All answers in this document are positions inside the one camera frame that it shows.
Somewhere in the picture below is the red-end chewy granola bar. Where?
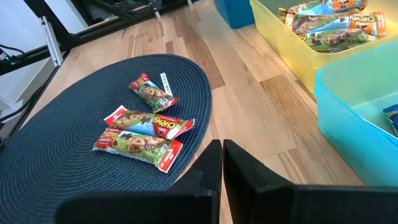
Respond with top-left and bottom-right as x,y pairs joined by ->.
92,126 -> 184,174
129,72 -> 180,114
103,105 -> 196,140

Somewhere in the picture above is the silver metal bracket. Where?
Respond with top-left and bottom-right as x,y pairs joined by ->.
39,15 -> 65,67

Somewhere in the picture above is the round dark woven mat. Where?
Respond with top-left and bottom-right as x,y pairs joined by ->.
0,54 -> 213,224

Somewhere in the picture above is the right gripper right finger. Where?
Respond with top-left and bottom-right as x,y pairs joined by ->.
223,139 -> 398,224

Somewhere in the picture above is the orange-end chewy granola bar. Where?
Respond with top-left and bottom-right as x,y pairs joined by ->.
298,29 -> 379,54
284,11 -> 387,35
277,0 -> 370,17

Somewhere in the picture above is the white mat label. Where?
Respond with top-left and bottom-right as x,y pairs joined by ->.
159,72 -> 174,97

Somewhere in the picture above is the blue plastic bin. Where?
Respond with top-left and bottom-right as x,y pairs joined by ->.
213,0 -> 256,30

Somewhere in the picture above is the black aluminium table frame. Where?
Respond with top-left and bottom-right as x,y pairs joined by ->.
0,0 -> 200,150

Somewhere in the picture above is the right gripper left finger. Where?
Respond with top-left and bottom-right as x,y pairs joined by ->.
55,139 -> 223,224

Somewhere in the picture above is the yellow plastic bin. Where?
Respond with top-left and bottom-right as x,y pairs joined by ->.
249,0 -> 398,94

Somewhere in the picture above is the blue-wrapper granola bar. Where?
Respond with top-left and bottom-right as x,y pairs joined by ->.
382,103 -> 398,138

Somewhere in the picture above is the green plastic bin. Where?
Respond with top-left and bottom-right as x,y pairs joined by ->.
313,40 -> 398,187

